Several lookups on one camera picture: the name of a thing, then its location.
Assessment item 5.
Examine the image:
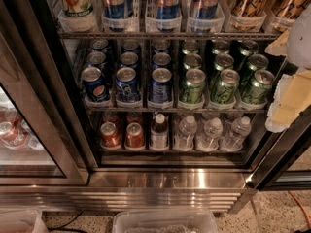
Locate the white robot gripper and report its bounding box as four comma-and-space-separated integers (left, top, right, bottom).
264, 5, 311, 133

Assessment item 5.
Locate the orange soda can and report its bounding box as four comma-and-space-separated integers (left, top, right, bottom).
231, 0, 267, 32

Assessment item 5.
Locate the front green can right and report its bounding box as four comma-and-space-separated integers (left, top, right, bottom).
241, 69, 274, 105

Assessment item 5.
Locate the green can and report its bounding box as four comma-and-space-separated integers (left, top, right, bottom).
179, 69, 206, 104
210, 69, 240, 104
241, 69, 274, 105

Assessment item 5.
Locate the front green can middle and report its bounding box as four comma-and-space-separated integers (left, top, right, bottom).
210, 69, 240, 104

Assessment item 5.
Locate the orange can right column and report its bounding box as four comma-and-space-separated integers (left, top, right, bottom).
272, 0, 311, 32

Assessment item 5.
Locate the front green can left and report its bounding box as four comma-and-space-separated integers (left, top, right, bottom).
179, 69, 206, 104

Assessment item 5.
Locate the red bull can right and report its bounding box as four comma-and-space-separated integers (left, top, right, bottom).
190, 0, 219, 19

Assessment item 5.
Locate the red bull can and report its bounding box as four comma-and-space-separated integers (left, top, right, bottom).
102, 0, 133, 19
190, 0, 219, 19
155, 0, 180, 19

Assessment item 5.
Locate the blue can column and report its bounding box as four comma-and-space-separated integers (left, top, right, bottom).
149, 68, 172, 103
116, 67, 140, 103

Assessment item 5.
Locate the red bull can middle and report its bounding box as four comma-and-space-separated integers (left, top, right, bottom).
155, 0, 180, 19

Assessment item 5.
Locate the front red can right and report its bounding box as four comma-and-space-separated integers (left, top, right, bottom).
125, 122, 145, 148

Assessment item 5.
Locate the steel fridge base grille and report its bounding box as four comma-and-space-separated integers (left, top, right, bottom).
0, 169, 256, 214

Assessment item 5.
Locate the red bull can left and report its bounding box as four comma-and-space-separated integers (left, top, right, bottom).
102, 0, 133, 19

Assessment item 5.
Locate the front red can left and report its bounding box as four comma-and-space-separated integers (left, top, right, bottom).
100, 122, 121, 148

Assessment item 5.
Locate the front pepsi can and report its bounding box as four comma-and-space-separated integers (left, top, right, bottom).
81, 67, 109, 102

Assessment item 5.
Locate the glass fridge door left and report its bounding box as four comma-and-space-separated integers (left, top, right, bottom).
0, 1, 88, 186

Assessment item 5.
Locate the water bottle right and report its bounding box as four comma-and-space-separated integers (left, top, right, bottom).
220, 116, 252, 152

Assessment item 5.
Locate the water bottle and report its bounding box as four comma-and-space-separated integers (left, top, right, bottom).
174, 116, 197, 151
220, 116, 252, 152
196, 117, 223, 152

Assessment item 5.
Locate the water bottle middle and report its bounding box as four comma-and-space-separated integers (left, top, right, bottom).
196, 117, 223, 152

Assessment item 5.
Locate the water bottle left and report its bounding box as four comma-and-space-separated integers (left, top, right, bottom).
174, 116, 197, 151

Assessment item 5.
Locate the dark drink bottle white cap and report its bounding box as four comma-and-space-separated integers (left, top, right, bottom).
150, 114, 168, 150

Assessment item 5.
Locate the clear plastic bin centre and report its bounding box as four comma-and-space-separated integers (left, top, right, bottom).
112, 209, 218, 233

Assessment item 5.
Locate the clear plastic bin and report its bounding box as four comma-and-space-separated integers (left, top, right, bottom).
0, 209, 49, 233
112, 209, 218, 233

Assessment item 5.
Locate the clear plastic bin left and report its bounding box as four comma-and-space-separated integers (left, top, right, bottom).
0, 209, 49, 233

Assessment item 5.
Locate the orange cable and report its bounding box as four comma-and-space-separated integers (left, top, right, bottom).
287, 191, 311, 228

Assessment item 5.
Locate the black cable on floor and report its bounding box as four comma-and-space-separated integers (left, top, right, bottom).
47, 211, 87, 233

